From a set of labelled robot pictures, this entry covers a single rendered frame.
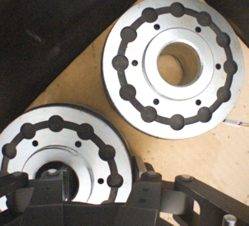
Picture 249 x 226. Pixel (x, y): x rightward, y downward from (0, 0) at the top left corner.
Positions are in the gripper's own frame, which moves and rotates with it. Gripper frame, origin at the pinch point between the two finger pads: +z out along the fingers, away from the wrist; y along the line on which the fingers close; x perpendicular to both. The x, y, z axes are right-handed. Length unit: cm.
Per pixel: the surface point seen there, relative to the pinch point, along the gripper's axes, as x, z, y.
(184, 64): 8.5, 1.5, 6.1
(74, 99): 5.4, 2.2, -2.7
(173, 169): -0.3, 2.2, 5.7
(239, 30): 11.9, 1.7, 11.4
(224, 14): 13.2, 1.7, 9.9
